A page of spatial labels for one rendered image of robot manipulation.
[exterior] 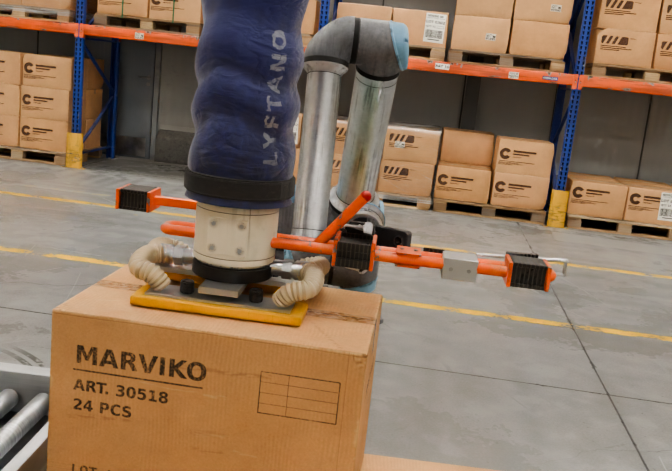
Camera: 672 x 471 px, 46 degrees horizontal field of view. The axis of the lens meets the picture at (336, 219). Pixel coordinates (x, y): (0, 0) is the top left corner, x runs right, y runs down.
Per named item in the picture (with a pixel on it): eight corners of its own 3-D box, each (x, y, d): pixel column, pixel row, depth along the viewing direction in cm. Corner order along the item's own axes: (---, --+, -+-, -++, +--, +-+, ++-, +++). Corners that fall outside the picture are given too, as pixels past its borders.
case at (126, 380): (44, 502, 157) (51, 309, 149) (123, 417, 196) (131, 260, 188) (344, 553, 150) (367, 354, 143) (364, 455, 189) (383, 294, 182)
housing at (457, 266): (440, 279, 159) (443, 257, 158) (439, 270, 166) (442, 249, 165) (475, 283, 159) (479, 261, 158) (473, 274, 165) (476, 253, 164)
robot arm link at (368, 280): (329, 284, 202) (334, 236, 199) (374, 288, 202) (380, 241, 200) (330, 294, 192) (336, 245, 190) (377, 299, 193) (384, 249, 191)
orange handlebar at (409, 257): (106, 231, 165) (106, 214, 164) (153, 206, 194) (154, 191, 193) (557, 288, 157) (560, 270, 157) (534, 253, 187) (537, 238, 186)
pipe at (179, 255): (133, 284, 156) (134, 256, 155) (171, 254, 181) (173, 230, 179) (303, 306, 154) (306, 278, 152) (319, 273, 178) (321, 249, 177)
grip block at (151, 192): (114, 209, 189) (115, 188, 188) (127, 202, 198) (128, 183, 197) (148, 213, 189) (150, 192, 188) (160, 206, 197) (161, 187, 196)
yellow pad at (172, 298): (128, 305, 155) (130, 280, 154) (145, 290, 165) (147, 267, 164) (300, 327, 152) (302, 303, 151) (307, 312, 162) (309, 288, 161)
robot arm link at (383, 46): (321, 220, 251) (353, 4, 201) (376, 226, 252) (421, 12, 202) (320, 254, 240) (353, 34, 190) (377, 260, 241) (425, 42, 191)
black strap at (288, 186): (169, 192, 153) (170, 172, 152) (201, 176, 176) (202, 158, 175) (284, 206, 151) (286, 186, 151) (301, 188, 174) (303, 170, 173)
